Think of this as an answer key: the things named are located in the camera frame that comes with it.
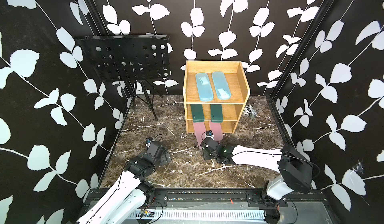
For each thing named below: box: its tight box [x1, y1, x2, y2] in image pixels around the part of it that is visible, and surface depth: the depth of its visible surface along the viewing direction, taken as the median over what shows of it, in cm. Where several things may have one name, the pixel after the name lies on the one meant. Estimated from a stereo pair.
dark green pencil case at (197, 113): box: [190, 104, 205, 123], surface depth 87 cm
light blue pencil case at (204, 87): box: [195, 73, 214, 102], surface depth 81 cm
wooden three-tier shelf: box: [183, 60, 250, 134], surface depth 85 cm
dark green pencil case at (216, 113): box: [210, 104, 223, 123], surface depth 88 cm
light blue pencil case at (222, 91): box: [212, 71, 232, 100], surface depth 81 cm
